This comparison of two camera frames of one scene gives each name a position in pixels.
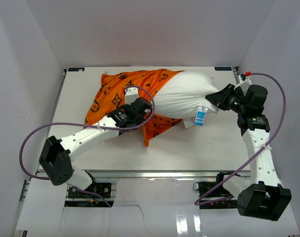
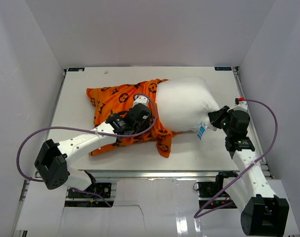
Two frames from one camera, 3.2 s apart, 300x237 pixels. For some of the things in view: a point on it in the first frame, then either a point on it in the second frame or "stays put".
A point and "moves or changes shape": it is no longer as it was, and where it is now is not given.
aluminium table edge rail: [155, 174] stays put
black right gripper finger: [230, 90] -> [224, 110]
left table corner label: [76, 69] stays put
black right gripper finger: [220, 98] -> [216, 118]
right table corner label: [223, 68] stays put
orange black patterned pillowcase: [111, 91] moves or changes shape
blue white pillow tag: [201, 111] -> [202, 130]
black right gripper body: [238, 104] -> [225, 124]
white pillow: [180, 97] moves or changes shape
